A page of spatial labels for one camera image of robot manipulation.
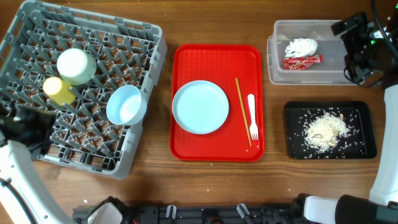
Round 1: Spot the spilled rice food waste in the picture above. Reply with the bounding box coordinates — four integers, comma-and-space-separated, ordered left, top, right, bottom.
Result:
285, 107, 366, 159

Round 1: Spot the grey dishwasher rack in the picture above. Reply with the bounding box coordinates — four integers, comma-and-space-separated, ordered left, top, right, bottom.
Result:
1, 1, 167, 180

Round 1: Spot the white napkin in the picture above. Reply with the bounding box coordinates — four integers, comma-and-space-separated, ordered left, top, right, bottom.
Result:
285, 38, 318, 58

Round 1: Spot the large light blue plate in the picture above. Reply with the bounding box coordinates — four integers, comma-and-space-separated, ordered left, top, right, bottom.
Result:
172, 80, 229, 134

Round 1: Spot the black plastic tray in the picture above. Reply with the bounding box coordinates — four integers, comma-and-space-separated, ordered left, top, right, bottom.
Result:
284, 101, 377, 159

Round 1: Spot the white plastic fork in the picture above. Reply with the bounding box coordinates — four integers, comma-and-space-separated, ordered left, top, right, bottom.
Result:
248, 94, 259, 141

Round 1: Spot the wooden chopstick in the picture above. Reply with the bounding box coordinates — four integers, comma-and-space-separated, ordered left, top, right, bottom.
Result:
235, 78, 252, 147

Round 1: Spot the yellow plastic cup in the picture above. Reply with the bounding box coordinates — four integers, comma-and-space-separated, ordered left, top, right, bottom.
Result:
43, 77, 76, 106

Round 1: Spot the clear plastic bin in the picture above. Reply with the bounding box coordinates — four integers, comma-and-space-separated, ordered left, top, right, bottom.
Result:
267, 20, 352, 85

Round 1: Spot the small blue bowl with crumbs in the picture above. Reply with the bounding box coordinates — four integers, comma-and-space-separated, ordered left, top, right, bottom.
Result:
106, 85, 147, 126

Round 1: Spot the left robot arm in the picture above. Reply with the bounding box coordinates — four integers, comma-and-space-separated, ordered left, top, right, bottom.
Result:
1, 107, 80, 223

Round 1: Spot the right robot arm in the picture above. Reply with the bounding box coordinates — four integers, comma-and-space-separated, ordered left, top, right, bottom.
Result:
289, 1, 397, 223

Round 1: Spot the red snack wrapper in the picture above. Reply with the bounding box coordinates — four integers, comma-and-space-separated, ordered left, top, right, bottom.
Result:
283, 54, 323, 70

